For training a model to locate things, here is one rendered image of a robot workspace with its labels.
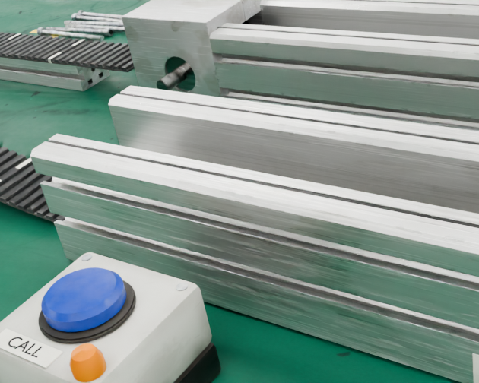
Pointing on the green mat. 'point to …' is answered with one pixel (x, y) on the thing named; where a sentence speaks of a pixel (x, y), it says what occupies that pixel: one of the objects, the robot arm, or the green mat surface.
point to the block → (182, 42)
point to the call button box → (112, 334)
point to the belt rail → (42, 73)
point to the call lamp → (87, 362)
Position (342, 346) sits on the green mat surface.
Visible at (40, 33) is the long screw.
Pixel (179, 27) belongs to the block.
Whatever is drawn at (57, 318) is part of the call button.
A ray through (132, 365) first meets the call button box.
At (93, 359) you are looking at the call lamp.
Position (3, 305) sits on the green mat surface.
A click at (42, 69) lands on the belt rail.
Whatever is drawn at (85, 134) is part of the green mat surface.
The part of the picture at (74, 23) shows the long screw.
